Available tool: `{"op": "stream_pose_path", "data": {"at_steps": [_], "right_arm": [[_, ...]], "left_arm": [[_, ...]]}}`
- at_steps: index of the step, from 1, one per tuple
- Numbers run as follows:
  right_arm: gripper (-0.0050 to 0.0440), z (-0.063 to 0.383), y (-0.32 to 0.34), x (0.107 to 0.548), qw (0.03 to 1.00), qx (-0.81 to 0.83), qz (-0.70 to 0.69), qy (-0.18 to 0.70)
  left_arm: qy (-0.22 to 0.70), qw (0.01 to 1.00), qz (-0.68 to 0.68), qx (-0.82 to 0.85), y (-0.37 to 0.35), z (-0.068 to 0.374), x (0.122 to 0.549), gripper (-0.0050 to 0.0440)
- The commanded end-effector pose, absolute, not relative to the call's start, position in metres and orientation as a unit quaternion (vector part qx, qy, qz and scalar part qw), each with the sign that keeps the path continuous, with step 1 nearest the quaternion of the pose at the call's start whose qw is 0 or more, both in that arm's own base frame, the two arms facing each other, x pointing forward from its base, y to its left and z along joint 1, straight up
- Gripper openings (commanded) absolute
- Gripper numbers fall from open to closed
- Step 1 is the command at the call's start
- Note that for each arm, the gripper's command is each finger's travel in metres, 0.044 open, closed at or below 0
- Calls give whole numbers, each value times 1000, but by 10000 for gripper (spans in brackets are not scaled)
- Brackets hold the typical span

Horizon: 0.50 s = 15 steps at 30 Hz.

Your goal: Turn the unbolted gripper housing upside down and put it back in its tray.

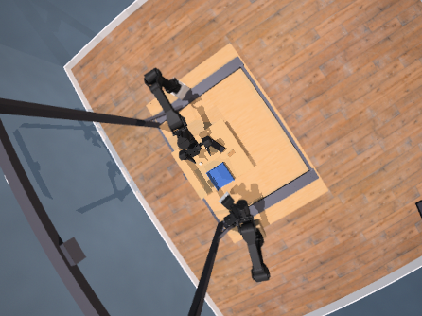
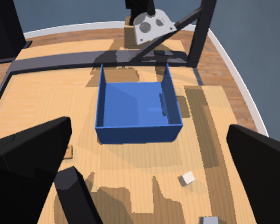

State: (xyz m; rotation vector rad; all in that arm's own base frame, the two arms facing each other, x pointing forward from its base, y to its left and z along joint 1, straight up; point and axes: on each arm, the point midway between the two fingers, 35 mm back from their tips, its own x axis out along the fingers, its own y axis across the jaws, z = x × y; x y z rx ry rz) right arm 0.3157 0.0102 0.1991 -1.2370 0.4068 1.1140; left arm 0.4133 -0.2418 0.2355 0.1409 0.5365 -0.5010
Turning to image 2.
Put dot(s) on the blue open tray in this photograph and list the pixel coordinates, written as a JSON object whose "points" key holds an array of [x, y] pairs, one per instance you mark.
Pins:
{"points": [[126, 105]]}

